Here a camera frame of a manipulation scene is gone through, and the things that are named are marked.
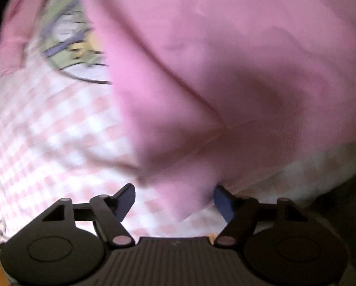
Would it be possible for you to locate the pink checked cartoon bedsheet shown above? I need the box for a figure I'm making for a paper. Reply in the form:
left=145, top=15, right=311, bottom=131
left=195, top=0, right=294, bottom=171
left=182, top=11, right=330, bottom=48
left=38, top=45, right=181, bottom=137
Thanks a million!
left=0, top=0, right=356, bottom=243

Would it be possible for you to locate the pink garment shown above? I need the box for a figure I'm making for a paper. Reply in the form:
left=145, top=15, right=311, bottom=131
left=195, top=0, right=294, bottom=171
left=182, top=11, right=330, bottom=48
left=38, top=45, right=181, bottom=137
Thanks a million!
left=0, top=0, right=356, bottom=222

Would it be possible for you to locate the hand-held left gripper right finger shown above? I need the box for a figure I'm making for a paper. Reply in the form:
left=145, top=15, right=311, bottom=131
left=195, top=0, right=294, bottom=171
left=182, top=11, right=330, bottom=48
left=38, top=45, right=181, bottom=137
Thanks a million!
left=213, top=185, right=318, bottom=246

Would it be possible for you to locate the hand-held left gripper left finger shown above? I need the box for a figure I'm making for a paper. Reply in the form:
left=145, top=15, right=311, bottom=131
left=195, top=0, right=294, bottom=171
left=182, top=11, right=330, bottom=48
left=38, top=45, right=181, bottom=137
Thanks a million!
left=26, top=184, right=136, bottom=248

